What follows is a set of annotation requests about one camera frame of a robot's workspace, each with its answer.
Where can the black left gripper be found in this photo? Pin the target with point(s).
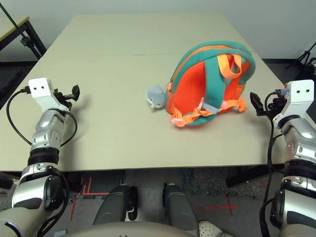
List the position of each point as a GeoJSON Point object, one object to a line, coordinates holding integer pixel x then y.
{"type": "Point", "coordinates": [64, 97]}

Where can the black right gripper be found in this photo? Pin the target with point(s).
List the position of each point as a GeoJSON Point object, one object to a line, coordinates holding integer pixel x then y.
{"type": "Point", "coordinates": [277, 103]}

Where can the green and orange backpack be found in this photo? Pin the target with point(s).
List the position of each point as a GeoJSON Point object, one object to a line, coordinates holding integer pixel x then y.
{"type": "Point", "coordinates": [195, 86]}

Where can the grey plush shark toy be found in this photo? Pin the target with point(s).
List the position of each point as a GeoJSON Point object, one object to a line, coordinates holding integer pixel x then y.
{"type": "Point", "coordinates": [155, 97]}

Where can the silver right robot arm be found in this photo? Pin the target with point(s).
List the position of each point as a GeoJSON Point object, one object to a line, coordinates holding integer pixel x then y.
{"type": "Point", "coordinates": [300, 143]}

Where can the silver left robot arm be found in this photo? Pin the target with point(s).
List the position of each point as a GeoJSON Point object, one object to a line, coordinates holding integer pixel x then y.
{"type": "Point", "coordinates": [47, 133]}

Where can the black tripod stand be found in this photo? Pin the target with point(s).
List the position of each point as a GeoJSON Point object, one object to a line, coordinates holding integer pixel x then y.
{"type": "Point", "coordinates": [306, 60]}

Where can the black table foot bar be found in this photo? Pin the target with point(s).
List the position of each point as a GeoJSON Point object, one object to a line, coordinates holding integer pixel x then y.
{"type": "Point", "coordinates": [254, 175]}
{"type": "Point", "coordinates": [10, 180]}

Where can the black clamp on table leg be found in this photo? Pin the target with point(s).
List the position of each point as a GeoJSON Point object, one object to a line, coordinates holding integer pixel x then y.
{"type": "Point", "coordinates": [24, 40]}

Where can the thin black pole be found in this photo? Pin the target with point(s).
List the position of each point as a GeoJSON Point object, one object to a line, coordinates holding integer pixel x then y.
{"type": "Point", "coordinates": [8, 16]}

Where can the dark grey robot left thigh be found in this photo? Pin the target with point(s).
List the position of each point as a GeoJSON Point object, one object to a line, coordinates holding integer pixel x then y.
{"type": "Point", "coordinates": [114, 205]}

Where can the dark grey robot thigh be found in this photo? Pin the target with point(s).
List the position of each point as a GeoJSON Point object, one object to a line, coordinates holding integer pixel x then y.
{"type": "Point", "coordinates": [114, 205]}
{"type": "Point", "coordinates": [179, 205]}

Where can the dark grey robot right thigh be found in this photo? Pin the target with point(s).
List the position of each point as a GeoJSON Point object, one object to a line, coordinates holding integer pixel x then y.
{"type": "Point", "coordinates": [179, 205]}

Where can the white perforated shoe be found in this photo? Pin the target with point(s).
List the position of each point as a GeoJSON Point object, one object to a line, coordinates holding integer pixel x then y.
{"type": "Point", "coordinates": [212, 229]}

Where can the grey robot torso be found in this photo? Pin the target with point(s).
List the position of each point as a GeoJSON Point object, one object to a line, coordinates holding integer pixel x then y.
{"type": "Point", "coordinates": [133, 230]}

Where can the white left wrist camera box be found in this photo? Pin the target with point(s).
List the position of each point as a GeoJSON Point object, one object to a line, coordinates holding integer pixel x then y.
{"type": "Point", "coordinates": [40, 91]}

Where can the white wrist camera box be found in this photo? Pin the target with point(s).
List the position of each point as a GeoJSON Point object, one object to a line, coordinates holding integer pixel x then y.
{"type": "Point", "coordinates": [40, 91]}
{"type": "Point", "coordinates": [300, 95]}

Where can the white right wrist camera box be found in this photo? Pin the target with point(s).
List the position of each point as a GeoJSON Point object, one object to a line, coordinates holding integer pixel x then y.
{"type": "Point", "coordinates": [300, 95]}

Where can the side table with black frame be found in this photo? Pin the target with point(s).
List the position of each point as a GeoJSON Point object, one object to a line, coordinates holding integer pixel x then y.
{"type": "Point", "coordinates": [13, 27]}

